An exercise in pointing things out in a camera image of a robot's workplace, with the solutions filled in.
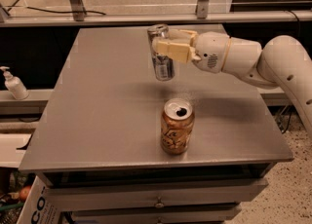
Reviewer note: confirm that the red apple in bin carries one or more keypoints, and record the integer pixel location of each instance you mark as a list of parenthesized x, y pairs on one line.
[(24, 192)]

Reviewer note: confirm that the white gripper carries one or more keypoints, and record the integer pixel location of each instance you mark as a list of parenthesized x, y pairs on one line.
[(211, 52)]

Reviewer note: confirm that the silver blue redbull can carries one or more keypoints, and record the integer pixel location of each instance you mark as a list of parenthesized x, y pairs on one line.
[(163, 66)]

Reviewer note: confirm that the white pump lotion bottle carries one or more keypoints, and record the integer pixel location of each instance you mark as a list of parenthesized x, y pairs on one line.
[(14, 84)]

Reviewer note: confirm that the grey cabinet upper drawer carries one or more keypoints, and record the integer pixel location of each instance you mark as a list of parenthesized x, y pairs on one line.
[(156, 195)]

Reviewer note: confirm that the grey cabinet drawer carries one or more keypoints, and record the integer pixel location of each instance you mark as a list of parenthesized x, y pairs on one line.
[(183, 214), (156, 195)]

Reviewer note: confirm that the brown gold soda can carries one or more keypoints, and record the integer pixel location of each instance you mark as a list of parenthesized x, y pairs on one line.
[(177, 122)]

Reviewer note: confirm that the grey cabinet lower drawer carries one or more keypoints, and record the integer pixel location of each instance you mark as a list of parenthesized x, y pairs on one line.
[(183, 214)]

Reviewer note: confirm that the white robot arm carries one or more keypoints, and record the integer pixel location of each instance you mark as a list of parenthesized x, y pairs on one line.
[(282, 62)]

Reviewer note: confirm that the white cardboard box with letters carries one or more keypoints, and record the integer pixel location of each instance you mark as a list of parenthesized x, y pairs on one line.
[(37, 209)]

